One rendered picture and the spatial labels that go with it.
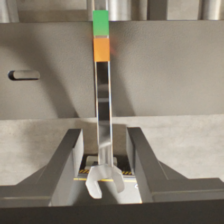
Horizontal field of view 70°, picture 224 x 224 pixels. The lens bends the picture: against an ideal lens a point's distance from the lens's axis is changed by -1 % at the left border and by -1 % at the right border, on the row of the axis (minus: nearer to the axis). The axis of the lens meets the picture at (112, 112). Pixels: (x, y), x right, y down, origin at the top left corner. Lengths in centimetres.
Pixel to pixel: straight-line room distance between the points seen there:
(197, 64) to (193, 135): 149
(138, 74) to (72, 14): 125
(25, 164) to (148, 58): 167
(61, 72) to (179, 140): 151
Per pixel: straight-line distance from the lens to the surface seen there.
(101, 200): 142
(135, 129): 16
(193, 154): 175
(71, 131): 16
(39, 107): 18
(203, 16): 53
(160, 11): 59
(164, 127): 151
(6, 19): 51
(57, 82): 17
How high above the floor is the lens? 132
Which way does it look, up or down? 74 degrees down
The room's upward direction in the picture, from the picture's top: 174 degrees clockwise
